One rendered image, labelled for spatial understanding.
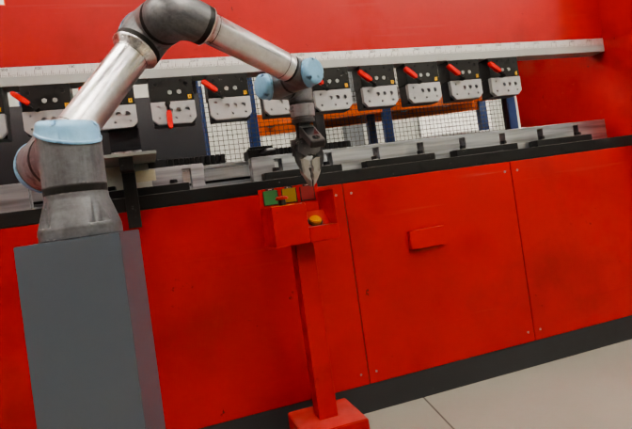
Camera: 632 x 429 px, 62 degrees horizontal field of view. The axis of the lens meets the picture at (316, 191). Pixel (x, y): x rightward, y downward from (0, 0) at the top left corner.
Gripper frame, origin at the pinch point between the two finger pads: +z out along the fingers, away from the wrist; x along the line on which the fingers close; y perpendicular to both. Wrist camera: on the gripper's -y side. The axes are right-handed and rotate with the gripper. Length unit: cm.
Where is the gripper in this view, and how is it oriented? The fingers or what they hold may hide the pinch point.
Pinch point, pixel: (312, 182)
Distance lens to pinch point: 163.2
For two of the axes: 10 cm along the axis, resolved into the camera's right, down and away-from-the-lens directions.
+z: 1.1, 9.9, 0.7
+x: -9.5, 1.3, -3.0
